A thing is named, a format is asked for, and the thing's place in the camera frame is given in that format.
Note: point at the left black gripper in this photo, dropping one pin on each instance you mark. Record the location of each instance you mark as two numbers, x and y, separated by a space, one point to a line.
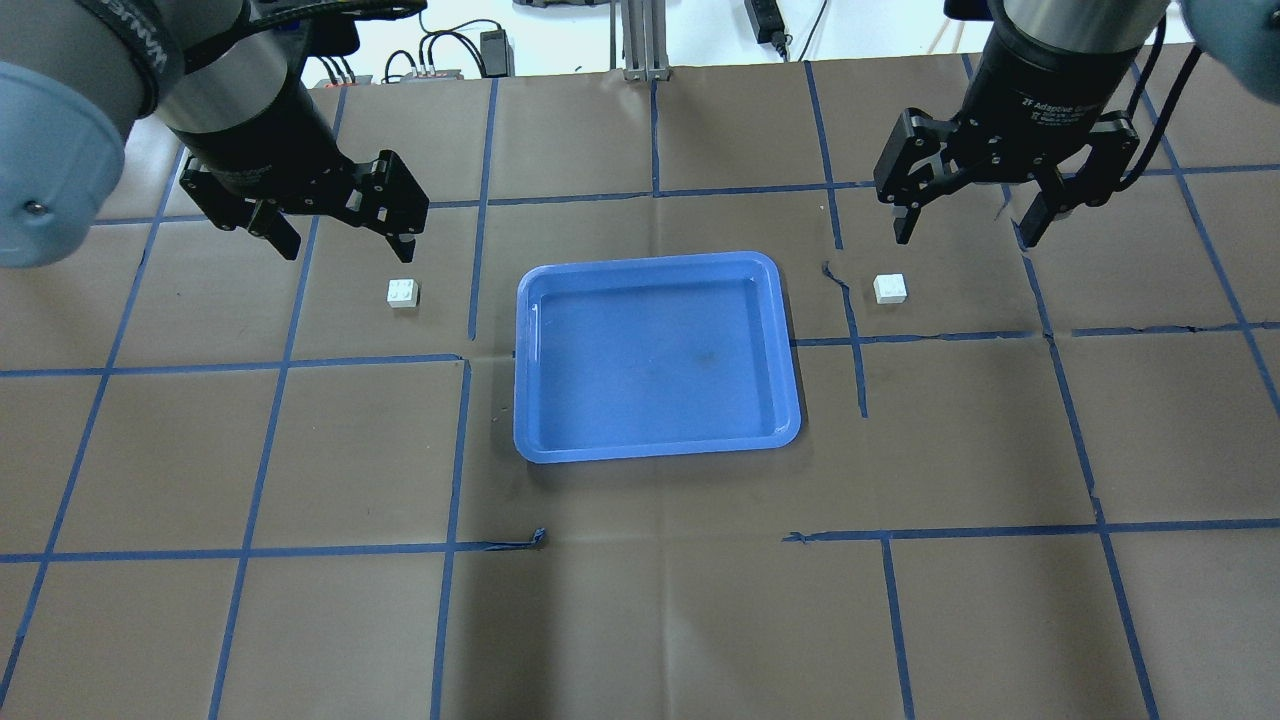
262 152

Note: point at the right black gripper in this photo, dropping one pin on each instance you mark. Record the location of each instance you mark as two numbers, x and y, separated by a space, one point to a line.
1032 97

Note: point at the white block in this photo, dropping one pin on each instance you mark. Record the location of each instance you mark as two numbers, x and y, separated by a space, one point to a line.
890 289
403 293

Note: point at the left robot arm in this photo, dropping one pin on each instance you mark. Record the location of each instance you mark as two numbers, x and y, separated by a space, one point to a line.
225 78

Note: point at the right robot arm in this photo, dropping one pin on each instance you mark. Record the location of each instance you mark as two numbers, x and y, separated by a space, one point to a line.
1036 110

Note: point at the blue plastic tray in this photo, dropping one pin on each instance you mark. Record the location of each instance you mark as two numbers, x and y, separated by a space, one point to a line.
650 357

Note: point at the black power adapter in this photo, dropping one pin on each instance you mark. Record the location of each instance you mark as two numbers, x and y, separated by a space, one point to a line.
496 54

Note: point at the aluminium frame post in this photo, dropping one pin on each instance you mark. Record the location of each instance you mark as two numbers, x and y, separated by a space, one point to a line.
644 38

